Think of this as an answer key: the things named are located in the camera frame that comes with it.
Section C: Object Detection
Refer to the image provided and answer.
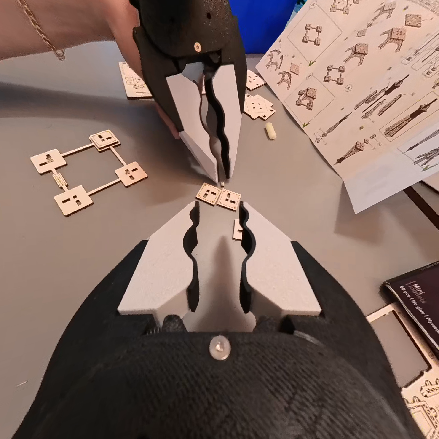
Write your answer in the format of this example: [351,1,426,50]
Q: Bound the notched wooden puzzle piece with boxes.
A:
[245,70,267,91]
[243,93,276,121]

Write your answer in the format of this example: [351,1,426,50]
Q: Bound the stacked wooden square tile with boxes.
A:
[89,130,121,152]

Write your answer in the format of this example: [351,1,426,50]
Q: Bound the grey desk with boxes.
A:
[0,40,439,439]

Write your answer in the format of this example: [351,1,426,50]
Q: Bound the gold chain bracelet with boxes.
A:
[14,0,66,62]

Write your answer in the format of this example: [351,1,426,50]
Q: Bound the person's left hand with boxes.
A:
[65,0,181,140]

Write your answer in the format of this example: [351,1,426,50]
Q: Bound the person's left forearm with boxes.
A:
[0,0,69,62]

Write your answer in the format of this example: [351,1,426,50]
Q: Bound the dark puzzle box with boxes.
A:
[382,261,439,359]

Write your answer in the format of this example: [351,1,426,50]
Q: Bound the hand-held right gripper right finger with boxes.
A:
[239,201,322,324]

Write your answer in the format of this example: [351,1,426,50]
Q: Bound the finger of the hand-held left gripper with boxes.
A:
[166,63,220,183]
[204,63,245,180]

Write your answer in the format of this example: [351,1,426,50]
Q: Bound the wooden frame with four tiles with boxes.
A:
[30,130,148,217]

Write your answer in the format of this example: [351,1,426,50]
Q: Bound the blue plastic bin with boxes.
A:
[228,0,299,55]

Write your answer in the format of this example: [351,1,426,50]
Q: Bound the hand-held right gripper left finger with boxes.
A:
[118,201,200,326]

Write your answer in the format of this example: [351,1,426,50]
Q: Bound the wooden sheet with rectangular cutout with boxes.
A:
[365,302,439,439]

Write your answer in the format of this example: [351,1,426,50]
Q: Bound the paper instruction sheet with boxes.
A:
[255,0,439,215]

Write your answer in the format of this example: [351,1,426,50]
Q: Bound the small wooden parts sheet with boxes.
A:
[118,62,154,101]

